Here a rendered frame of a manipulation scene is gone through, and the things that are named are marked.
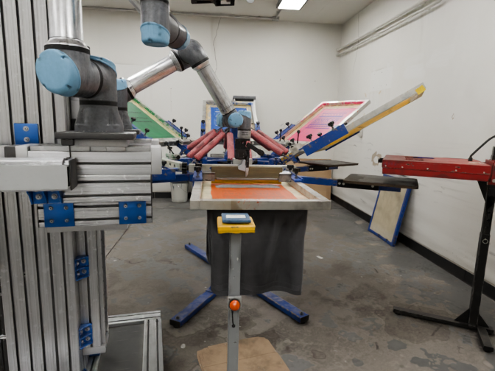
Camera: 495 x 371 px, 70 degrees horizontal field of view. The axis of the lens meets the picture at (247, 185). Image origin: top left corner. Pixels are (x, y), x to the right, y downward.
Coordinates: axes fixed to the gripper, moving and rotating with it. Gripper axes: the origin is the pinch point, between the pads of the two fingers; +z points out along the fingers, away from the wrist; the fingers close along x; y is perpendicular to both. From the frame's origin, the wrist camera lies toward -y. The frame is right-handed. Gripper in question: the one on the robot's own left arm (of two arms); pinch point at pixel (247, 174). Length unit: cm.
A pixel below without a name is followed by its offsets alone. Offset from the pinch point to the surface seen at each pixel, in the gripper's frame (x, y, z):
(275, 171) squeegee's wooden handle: 1.1, -16.2, -1.5
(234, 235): 79, 12, 11
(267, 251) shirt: 50, -5, 28
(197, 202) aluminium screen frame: 60, 26, 4
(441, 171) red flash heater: 7, -114, -4
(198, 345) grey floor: 8, 27, 102
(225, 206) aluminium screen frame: 60, 15, 5
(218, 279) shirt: 50, 17, 41
